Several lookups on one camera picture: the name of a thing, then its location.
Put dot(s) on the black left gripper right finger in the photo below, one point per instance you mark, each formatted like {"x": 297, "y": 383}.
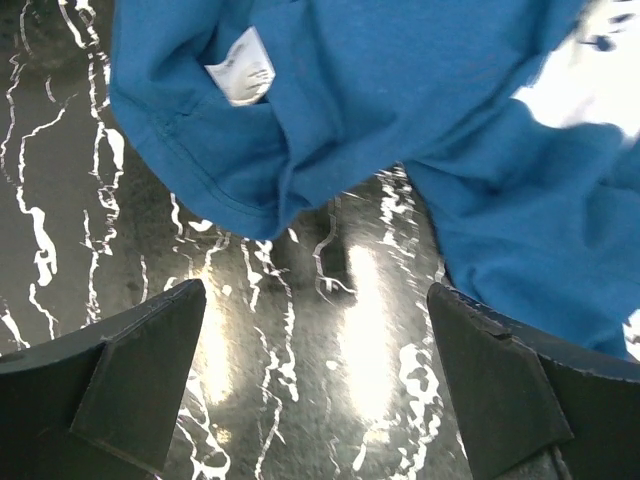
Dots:
{"x": 530, "y": 405}

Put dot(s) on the dark blue t-shirt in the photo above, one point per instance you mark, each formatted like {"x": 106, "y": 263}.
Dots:
{"x": 516, "y": 121}

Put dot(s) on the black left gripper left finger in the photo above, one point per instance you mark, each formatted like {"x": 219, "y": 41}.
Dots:
{"x": 101, "y": 402}

